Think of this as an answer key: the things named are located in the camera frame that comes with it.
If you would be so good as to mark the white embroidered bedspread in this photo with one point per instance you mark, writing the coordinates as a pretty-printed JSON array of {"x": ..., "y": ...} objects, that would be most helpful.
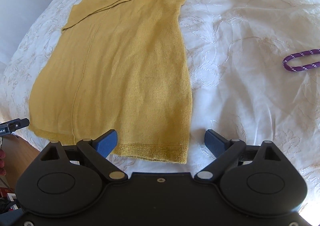
[{"x": 235, "y": 50}]

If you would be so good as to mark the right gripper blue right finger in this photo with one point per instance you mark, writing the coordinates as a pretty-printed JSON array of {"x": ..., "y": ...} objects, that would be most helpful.
[{"x": 226, "y": 152}]

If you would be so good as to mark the yellow knit sweater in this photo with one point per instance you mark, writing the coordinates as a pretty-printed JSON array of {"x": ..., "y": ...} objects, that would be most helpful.
[{"x": 119, "y": 64}]

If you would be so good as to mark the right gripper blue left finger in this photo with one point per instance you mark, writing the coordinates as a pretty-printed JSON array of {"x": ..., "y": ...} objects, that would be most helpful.
[{"x": 96, "y": 152}]

